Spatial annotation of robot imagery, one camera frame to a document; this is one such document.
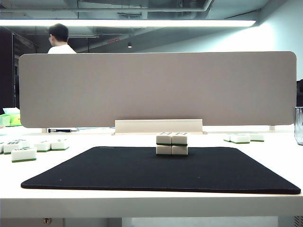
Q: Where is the person in white shirt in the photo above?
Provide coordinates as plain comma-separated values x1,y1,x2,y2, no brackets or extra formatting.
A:
47,23,78,54

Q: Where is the blue white paper sheet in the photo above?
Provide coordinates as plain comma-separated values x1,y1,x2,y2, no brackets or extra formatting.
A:
75,126,116,131

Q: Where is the long ceiling light strip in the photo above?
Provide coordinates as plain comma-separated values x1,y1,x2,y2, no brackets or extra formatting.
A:
0,19,257,28

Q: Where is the clear glass container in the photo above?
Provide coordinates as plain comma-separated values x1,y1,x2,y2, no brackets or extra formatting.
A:
294,106,303,145

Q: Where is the black office chair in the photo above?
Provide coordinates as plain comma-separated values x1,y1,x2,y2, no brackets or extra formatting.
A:
296,79,303,107

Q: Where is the green tissue box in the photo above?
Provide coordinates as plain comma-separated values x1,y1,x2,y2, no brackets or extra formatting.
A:
0,107,21,127

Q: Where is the black rectangular mat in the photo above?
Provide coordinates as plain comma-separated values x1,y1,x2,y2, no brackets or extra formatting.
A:
20,146,302,195

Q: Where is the beige desk divider panel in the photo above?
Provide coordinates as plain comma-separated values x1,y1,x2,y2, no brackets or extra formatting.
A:
18,51,297,129

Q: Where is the black screwdriver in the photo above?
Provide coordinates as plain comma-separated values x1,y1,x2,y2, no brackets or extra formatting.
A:
48,128,80,133

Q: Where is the dark monitor panel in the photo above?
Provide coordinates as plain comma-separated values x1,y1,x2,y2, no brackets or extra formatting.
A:
0,26,20,114

